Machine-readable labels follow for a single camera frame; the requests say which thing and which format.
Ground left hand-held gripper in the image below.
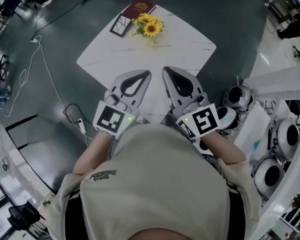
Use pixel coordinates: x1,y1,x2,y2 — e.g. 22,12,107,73
92,69,153,141

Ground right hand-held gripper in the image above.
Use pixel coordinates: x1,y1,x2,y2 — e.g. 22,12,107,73
161,65,221,141

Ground yellow sunflower bouquet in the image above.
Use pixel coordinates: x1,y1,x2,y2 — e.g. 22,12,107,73
128,12,165,47

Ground person's left forearm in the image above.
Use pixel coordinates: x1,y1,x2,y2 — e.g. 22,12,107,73
71,131,116,177

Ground person's right forearm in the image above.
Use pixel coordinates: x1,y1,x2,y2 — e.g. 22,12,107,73
199,130,248,165

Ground white marble table top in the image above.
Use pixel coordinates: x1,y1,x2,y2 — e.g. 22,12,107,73
76,3,218,130

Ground white domed headset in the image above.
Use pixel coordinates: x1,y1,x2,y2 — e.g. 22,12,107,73
191,136,215,157
266,117,300,161
214,105,239,131
222,84,256,115
252,157,286,200

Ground black branch-pattern card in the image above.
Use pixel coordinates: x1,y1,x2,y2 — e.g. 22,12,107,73
109,13,133,38

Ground dark red book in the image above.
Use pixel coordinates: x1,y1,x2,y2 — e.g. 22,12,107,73
121,0,157,20

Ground white workbench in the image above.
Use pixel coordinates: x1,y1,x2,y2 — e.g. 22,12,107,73
229,63,300,235

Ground teal cloth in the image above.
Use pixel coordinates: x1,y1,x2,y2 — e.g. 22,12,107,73
249,138,262,157

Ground person's beige shirt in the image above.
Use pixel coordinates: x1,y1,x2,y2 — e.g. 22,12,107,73
46,122,263,240

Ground black office chair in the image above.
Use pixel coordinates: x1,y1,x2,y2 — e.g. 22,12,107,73
7,203,42,235
0,52,10,85

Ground curved white counter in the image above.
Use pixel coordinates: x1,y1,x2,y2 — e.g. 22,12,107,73
0,126,58,197

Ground black looped floor cable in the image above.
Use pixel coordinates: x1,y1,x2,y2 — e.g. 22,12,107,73
64,103,84,124

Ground white floor cable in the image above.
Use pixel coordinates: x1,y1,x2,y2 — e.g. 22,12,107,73
0,35,95,145

